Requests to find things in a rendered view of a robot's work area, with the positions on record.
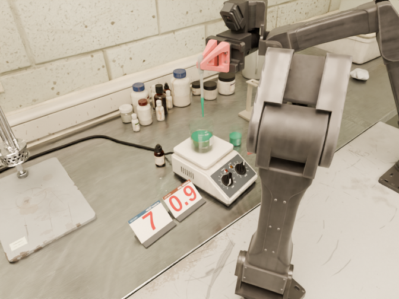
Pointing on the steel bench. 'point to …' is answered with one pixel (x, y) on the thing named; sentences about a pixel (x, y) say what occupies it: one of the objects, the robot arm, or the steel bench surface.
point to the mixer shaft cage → (11, 145)
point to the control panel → (239, 180)
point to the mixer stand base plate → (40, 209)
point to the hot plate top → (219, 146)
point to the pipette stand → (249, 99)
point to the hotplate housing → (196, 172)
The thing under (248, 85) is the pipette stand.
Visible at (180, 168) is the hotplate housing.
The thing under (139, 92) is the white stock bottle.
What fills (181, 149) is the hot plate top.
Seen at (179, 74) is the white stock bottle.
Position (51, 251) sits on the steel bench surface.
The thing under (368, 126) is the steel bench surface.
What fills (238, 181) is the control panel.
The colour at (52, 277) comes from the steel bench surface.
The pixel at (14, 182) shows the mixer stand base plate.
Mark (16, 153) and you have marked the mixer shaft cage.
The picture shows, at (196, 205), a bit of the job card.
